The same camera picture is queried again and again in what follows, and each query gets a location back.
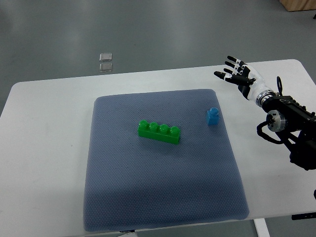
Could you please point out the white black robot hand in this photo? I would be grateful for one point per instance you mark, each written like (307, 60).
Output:
(249, 81)

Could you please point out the small blue block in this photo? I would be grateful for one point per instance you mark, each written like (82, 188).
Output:
(212, 116)

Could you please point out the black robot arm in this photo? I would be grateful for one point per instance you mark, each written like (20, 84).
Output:
(289, 123)

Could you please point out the long green block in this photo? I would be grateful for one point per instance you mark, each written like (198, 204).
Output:
(163, 132)

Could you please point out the wooden box corner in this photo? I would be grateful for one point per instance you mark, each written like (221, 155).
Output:
(298, 5)

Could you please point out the black table control panel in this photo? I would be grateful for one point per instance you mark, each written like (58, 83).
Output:
(303, 216)

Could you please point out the white table leg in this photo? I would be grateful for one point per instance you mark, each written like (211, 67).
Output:
(261, 227)

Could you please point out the upper metal floor plate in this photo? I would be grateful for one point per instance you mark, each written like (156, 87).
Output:
(105, 57)

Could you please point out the blue-grey fabric mat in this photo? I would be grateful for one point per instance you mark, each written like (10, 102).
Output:
(138, 183)

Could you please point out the black label under mat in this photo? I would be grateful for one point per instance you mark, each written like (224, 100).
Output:
(127, 231)

